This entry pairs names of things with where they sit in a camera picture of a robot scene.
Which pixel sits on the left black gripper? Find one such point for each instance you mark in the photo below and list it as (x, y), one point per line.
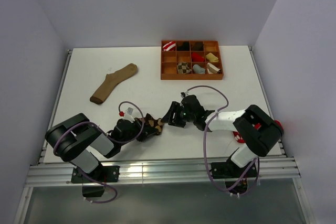
(147, 132)

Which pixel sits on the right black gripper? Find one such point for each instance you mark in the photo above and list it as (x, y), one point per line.
(175, 107)

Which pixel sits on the dark argyle sock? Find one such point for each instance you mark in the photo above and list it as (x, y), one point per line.
(148, 120)

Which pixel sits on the beige argyle sock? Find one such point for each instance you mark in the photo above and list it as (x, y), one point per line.
(183, 68)

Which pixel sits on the grey sock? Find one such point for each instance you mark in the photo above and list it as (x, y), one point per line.
(197, 69)

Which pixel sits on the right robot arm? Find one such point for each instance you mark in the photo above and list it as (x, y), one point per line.
(258, 130)

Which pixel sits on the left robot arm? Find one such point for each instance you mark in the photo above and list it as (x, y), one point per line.
(71, 138)

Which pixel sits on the orange compartment tray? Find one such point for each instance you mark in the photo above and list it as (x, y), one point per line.
(170, 59)

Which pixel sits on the white brown rolled sock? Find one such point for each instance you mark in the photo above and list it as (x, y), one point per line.
(212, 69)

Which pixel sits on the red white striped rolled sock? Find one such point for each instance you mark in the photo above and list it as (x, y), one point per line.
(169, 46)

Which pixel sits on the yellow rolled sock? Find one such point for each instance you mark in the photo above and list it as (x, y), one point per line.
(211, 57)

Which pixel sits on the black rolled sock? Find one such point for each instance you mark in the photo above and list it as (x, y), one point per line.
(183, 46)

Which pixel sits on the dark brown rolled sock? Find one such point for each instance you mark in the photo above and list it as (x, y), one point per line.
(197, 46)

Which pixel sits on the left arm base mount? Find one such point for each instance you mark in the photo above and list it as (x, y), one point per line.
(95, 183)

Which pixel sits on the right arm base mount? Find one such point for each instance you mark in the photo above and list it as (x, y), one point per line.
(229, 178)

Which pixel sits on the aluminium frame rail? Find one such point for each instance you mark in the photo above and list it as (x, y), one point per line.
(156, 172)

